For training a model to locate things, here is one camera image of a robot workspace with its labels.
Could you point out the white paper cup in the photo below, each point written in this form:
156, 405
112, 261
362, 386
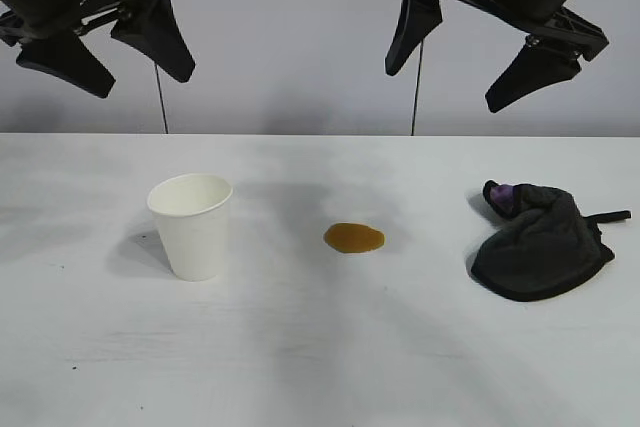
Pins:
192, 237

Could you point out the dark grey cloth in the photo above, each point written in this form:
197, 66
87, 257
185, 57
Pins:
540, 252

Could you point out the brown liquid spill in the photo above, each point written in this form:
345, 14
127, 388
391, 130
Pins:
355, 238

